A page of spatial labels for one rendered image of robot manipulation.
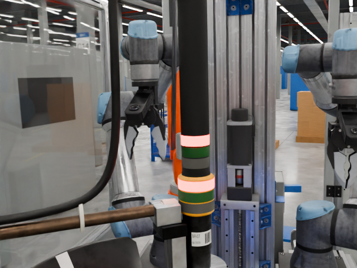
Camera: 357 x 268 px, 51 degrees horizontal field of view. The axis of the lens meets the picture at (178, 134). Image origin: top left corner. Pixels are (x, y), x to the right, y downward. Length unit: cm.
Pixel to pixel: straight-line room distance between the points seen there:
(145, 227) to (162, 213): 88
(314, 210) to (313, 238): 9
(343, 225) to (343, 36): 60
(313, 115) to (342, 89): 884
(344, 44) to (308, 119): 887
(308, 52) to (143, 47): 42
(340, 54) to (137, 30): 48
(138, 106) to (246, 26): 61
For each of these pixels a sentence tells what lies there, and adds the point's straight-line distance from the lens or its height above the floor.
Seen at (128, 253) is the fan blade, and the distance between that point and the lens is 61.
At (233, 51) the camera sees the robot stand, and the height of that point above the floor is 177.
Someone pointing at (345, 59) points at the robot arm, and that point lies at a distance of 92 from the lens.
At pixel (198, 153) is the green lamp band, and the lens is 43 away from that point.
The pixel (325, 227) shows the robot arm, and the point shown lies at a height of 121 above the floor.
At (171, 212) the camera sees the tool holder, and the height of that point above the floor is 154.
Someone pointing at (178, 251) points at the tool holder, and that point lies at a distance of 46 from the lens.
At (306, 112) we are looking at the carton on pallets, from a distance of 977.
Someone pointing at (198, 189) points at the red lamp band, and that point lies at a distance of 43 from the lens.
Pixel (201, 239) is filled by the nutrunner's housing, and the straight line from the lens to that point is 46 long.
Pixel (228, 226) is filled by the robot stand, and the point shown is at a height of 116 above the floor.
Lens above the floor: 169
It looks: 9 degrees down
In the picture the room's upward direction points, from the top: 2 degrees counter-clockwise
